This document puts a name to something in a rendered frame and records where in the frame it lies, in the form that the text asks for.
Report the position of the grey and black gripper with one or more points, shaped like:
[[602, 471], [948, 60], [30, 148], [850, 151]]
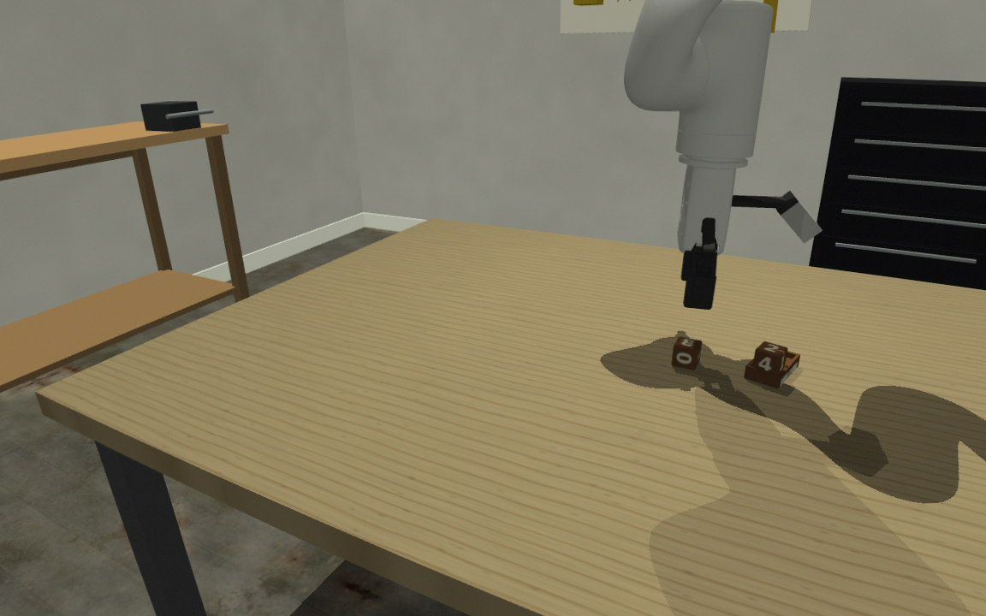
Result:
[[708, 200]]

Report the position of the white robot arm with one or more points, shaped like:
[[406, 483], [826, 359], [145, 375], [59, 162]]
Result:
[[716, 86]]

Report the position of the brown number cube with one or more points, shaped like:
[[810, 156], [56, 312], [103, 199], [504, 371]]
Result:
[[770, 357], [686, 353]]

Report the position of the brown wooden tray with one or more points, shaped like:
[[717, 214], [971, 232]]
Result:
[[769, 378]]

